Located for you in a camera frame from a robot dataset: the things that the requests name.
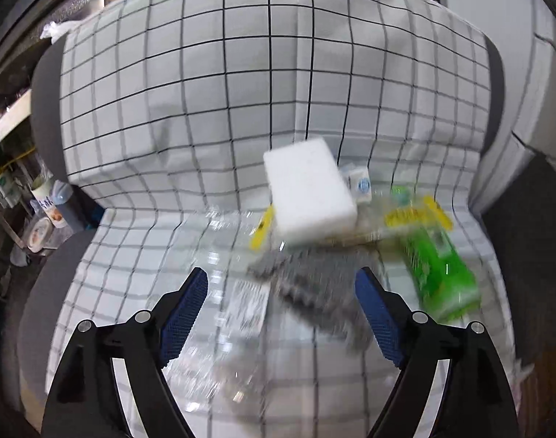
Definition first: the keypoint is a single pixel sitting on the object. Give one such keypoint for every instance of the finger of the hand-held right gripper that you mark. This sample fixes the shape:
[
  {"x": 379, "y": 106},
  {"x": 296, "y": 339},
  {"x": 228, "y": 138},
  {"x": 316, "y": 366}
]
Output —
[
  {"x": 383, "y": 324},
  {"x": 182, "y": 319}
]

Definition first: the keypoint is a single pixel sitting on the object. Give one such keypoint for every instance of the clear plastic packaging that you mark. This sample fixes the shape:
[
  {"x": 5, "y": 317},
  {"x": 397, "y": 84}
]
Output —
[{"x": 246, "y": 301}]

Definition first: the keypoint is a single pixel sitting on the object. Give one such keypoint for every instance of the green tea bottle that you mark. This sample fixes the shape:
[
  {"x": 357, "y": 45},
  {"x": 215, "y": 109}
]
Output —
[{"x": 442, "y": 273}]

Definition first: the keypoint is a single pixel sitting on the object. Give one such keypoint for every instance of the grey scouring pad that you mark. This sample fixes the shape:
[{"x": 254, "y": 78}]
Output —
[{"x": 314, "y": 283}]

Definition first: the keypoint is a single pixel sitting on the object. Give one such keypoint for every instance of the small white carton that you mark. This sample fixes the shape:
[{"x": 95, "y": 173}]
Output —
[{"x": 360, "y": 185}]

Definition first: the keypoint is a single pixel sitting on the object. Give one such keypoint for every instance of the white foam block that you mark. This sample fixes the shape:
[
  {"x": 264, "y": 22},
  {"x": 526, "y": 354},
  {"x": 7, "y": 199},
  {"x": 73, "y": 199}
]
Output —
[{"x": 310, "y": 191}]

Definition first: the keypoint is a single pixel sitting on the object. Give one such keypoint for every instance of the grey blue plastic jug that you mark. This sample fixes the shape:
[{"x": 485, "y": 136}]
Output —
[{"x": 77, "y": 210}]

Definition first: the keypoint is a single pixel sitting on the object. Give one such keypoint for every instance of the white bowl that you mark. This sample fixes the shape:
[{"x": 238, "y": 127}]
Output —
[{"x": 36, "y": 237}]

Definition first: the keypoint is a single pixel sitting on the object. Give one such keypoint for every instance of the white printed paper bucket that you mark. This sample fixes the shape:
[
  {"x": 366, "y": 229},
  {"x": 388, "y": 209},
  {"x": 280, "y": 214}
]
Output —
[{"x": 50, "y": 205}]

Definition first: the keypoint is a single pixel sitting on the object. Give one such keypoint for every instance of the white checkered cloth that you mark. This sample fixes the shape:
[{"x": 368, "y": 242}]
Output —
[{"x": 191, "y": 77}]

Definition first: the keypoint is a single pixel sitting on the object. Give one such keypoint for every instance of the grey office chair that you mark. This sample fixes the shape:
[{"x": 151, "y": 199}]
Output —
[{"x": 45, "y": 100}]

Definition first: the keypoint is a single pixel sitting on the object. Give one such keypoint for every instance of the kitchen counter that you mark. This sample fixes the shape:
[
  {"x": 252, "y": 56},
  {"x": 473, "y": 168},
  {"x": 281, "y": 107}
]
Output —
[{"x": 4, "y": 123}]

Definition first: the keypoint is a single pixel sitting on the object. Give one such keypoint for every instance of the white refrigerator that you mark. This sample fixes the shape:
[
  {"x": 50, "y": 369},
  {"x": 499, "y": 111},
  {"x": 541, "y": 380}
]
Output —
[{"x": 524, "y": 54}]

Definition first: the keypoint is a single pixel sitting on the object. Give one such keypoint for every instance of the white plastic bag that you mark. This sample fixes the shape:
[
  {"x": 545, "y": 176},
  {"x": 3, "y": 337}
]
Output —
[{"x": 54, "y": 29}]

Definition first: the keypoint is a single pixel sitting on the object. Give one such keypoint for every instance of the steel range hood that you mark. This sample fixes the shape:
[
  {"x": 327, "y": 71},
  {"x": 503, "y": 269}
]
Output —
[{"x": 31, "y": 23}]

